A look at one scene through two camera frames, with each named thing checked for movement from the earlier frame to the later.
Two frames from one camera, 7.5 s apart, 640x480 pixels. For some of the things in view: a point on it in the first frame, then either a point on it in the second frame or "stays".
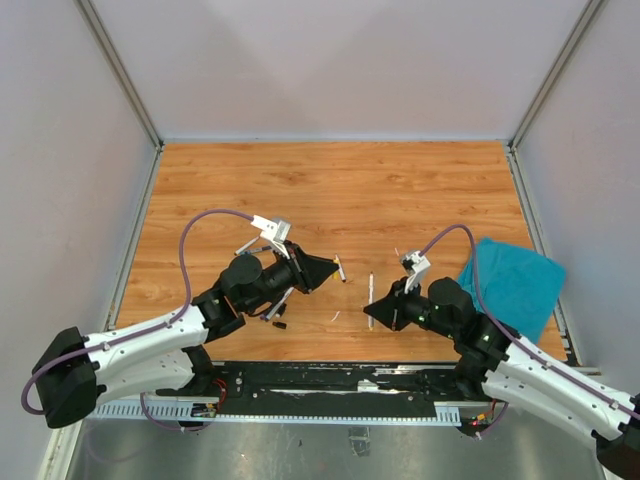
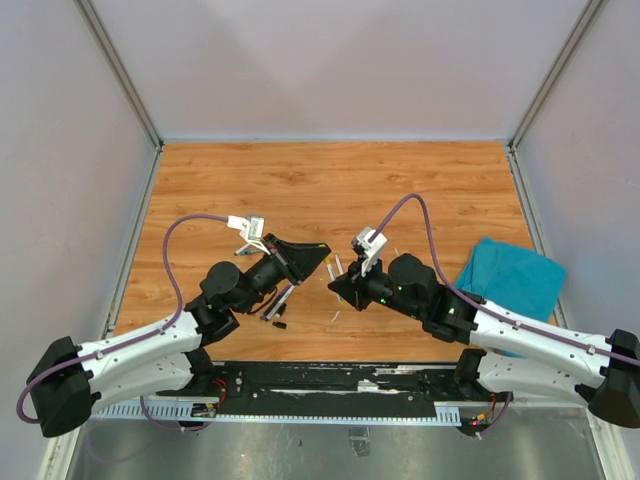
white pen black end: [340, 268] stays
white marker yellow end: [371, 300] to [332, 276]
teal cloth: [518, 287] stays
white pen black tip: [279, 303] stays
